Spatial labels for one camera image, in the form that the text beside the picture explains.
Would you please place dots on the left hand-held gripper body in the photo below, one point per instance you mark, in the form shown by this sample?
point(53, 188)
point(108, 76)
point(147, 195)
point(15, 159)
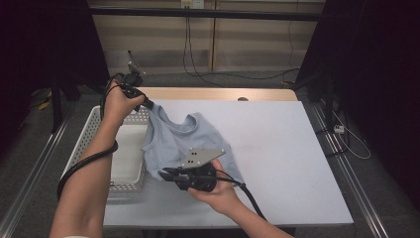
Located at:
point(132, 81)

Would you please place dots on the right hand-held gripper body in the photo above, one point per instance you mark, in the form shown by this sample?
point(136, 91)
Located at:
point(198, 157)

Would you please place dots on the light blue tank top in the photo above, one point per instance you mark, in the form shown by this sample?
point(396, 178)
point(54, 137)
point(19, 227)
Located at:
point(171, 139)

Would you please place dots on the white perforated plastic basket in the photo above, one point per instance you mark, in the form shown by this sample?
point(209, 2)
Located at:
point(127, 158)

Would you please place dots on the person's left hand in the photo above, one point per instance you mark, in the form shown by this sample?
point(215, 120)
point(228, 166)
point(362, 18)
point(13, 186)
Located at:
point(117, 105)

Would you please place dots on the person's right hand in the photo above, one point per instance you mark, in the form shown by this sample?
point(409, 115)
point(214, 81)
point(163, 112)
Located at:
point(224, 195)

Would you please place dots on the wooden table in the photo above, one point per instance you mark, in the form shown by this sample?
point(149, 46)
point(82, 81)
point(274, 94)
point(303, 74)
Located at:
point(214, 93)

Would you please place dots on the black metal stand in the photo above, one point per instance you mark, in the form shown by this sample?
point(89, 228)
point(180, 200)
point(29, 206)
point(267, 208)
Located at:
point(56, 105)
point(329, 105)

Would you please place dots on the yellow floor tape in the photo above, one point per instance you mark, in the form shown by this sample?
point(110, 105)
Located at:
point(43, 105)

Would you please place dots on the black curtain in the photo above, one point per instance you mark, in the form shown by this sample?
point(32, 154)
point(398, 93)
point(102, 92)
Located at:
point(39, 39)
point(379, 66)

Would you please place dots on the black horizontal metal bar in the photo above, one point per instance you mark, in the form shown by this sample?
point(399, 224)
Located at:
point(231, 14)

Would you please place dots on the white power plug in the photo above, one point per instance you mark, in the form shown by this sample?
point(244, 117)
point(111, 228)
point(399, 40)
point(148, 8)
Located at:
point(339, 129)

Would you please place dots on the white wall socket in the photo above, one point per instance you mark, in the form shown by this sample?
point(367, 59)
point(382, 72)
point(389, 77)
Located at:
point(193, 3)

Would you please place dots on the metal floor rail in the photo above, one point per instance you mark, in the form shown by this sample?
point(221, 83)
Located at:
point(363, 201)
point(44, 152)

